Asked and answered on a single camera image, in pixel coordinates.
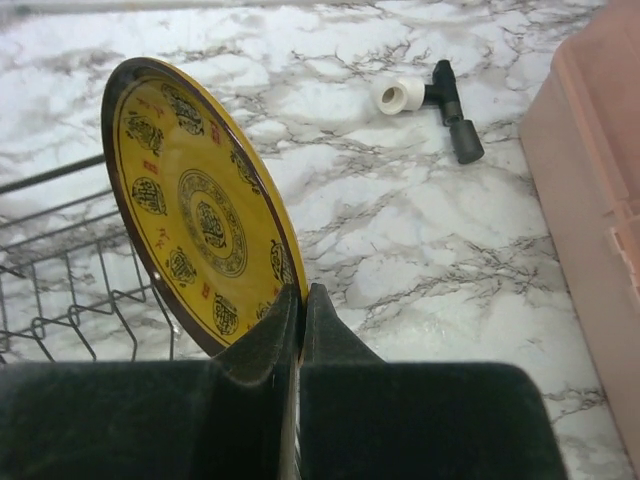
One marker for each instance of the yellow patterned plate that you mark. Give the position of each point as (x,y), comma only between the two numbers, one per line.
(200,206)

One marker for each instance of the dark wire dish rack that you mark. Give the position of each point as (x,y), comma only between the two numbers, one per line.
(72,286)

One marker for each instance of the black and white pipe fitting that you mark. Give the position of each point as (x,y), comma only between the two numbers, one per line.
(395,95)

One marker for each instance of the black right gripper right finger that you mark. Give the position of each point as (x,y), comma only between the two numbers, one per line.
(364,418)

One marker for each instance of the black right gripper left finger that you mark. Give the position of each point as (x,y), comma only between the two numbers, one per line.
(228,417)

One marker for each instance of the pink plastic storage box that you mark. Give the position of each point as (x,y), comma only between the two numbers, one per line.
(580,137)

